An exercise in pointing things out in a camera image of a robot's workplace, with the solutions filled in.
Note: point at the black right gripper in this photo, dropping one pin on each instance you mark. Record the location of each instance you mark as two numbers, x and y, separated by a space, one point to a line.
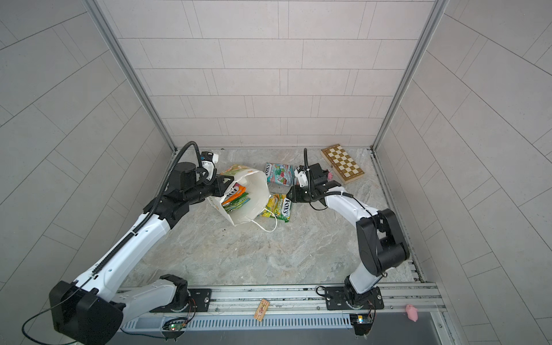
297 195

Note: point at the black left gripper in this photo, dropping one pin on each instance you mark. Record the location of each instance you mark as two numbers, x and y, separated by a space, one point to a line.
219 188

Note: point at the teal pink blossom candy bag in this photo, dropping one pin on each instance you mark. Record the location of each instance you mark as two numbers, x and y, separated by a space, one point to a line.
281 174

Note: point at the white paper shopping bag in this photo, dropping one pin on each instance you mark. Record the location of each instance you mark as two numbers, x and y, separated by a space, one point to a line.
256 186

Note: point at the yellow green tea candy bag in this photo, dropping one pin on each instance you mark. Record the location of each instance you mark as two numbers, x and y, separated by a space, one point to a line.
278 207

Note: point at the orange Fox's candy bag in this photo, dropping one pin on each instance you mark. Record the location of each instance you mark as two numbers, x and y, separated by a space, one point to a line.
236 191

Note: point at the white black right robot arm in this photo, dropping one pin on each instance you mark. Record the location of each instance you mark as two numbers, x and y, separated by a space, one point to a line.
381 241

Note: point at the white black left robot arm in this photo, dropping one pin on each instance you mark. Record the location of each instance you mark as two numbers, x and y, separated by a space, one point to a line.
91 309

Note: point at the dark green candy bag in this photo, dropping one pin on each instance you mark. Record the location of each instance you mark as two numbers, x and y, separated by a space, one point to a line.
238 203

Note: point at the wooden chessboard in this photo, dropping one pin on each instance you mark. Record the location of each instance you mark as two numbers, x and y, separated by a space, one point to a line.
345 168

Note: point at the small wooden tag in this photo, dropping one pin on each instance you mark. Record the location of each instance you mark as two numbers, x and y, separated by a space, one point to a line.
261 310

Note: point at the right electronics board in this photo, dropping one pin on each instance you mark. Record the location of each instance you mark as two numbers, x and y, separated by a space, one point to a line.
361 323

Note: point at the electronics board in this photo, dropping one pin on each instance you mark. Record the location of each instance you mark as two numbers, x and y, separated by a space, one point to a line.
361 323
175 325

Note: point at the left electronics board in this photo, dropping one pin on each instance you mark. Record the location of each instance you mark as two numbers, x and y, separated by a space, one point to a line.
175 325

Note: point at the grey metal corner profile right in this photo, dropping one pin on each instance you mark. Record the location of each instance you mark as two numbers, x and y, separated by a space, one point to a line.
437 11

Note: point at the grey metal corner profile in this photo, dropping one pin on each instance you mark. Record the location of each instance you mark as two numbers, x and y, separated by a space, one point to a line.
110 39
437 11

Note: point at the grey metal corner profile left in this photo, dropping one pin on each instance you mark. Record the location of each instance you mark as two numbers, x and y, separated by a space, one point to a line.
110 39

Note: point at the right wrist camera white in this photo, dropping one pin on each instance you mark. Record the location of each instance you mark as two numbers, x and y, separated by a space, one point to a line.
301 177

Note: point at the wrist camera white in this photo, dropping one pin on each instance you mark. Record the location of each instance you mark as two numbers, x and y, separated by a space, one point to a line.
301 177
209 161

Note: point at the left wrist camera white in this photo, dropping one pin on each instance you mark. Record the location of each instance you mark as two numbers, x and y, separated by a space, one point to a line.
209 161

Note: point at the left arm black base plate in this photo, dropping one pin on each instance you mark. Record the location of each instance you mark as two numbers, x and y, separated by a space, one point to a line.
194 300

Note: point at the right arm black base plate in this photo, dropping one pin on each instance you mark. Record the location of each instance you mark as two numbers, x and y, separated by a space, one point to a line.
345 298

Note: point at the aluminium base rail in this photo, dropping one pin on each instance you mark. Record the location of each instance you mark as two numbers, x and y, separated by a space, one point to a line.
229 300

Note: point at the pink toy on rail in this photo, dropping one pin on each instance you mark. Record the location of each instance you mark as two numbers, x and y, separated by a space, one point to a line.
412 313

